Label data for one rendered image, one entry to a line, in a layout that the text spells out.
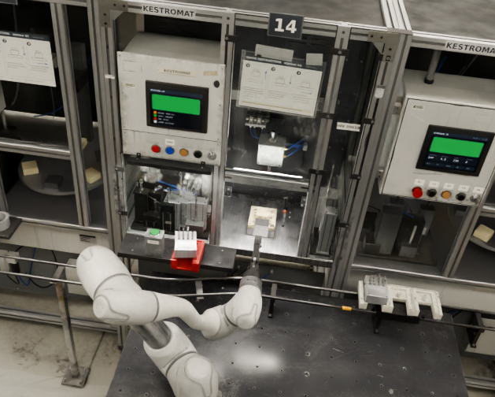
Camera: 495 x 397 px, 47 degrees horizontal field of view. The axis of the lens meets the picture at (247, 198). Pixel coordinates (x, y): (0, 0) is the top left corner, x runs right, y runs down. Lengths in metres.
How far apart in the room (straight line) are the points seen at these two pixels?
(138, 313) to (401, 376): 1.34
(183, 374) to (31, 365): 1.46
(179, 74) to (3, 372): 2.01
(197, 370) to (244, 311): 0.29
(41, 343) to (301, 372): 1.64
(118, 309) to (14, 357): 1.87
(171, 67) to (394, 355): 1.59
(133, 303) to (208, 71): 0.94
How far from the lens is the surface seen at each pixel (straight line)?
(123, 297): 1.73
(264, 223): 2.81
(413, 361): 2.73
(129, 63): 2.27
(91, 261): 1.84
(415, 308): 2.65
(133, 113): 2.37
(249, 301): 2.10
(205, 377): 2.18
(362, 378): 2.60
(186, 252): 2.52
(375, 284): 2.63
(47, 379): 3.40
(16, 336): 3.63
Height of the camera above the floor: 2.73
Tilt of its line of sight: 37 degrees down
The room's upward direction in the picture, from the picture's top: 6 degrees clockwise
